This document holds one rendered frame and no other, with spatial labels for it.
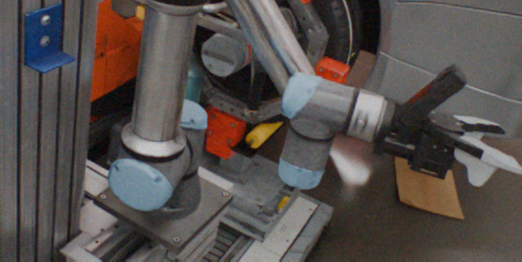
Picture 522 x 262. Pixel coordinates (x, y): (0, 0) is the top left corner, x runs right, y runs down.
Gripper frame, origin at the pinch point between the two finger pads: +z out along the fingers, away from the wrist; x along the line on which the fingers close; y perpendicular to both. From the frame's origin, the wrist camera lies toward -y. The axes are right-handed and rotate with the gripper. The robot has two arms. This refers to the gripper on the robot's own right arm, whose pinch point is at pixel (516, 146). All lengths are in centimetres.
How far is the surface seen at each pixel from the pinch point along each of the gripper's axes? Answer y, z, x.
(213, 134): 63, -65, -102
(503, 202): 97, 66, -200
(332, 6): 6, -37, -98
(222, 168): 85, -62, -120
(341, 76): 25, -27, -90
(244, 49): 24, -59, -87
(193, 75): 38, -74, -90
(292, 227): 101, -29, -120
